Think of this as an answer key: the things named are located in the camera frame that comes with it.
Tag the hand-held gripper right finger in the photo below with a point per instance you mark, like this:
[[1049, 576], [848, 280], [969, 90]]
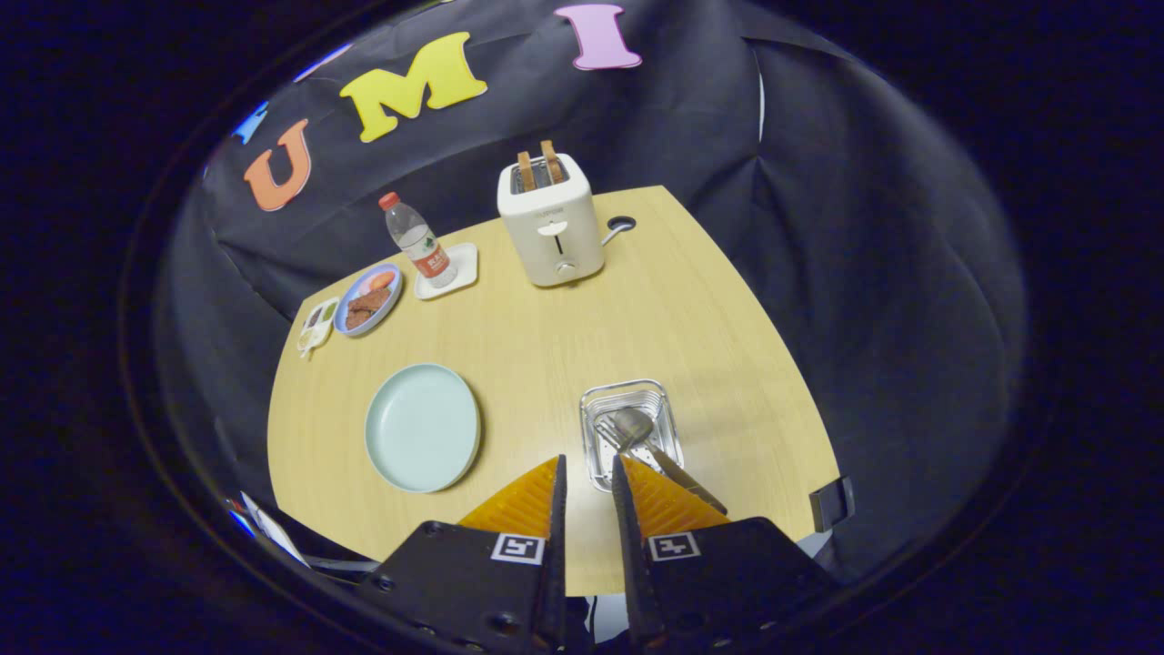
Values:
[[627, 546]]

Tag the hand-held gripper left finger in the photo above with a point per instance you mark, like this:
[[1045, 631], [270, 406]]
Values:
[[555, 546]]

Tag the metal drain basket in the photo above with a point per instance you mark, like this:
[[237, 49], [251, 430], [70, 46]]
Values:
[[605, 400]]

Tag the light green plate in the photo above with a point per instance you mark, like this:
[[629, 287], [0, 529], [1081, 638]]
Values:
[[423, 428]]

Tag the black table clamp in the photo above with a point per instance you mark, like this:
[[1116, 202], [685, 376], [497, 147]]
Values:
[[832, 503]]

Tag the white toaster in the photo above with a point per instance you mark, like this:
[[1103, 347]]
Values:
[[536, 250]]

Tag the white square coaster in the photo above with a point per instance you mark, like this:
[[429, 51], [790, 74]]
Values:
[[464, 264]]

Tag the brown meat slices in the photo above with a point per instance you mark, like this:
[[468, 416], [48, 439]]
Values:
[[368, 305]]

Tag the orange food piece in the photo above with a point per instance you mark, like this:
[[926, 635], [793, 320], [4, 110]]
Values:
[[382, 280]]

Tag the blue plate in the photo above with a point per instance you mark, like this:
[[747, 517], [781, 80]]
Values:
[[355, 287]]

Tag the white divided sauce dish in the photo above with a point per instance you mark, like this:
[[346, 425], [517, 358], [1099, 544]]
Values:
[[318, 318]]

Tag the clear plastic water bottle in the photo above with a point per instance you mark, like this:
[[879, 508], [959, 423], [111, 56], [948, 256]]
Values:
[[414, 238]]

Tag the brown toast slice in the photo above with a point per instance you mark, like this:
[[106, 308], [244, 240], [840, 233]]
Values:
[[526, 171], [551, 162]]

